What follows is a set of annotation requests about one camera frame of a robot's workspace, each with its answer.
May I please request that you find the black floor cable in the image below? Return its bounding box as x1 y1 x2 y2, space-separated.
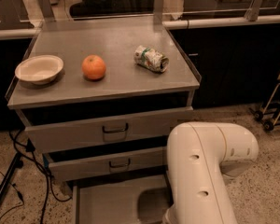
0 130 73 224

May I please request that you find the white horizontal rail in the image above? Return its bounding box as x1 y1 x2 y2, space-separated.
0 15 280 40

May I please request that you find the grey metal drawer cabinet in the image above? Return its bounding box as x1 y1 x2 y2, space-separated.
5 15 202 185

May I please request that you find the grey middle drawer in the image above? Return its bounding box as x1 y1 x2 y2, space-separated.
49 147 166 181

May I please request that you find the dark seated person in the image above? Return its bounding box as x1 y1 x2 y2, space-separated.
69 0 154 18

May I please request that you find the orange fruit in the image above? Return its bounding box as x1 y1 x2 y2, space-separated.
81 55 106 80

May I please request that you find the grey top drawer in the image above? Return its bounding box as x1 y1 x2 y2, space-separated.
26 106 192 153

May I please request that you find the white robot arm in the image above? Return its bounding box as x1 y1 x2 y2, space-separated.
162 122 259 224

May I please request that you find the black tripod leg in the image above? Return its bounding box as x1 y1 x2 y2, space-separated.
0 153 21 203

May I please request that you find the white bowl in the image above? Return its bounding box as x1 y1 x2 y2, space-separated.
15 55 63 85

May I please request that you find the crushed white green can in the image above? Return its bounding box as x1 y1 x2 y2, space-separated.
133 46 169 73

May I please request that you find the grey drawer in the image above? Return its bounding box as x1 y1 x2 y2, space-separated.
71 174 172 224
49 147 166 181
26 106 192 153

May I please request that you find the grey bottom drawer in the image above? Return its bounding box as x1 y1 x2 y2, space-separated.
71 174 172 224

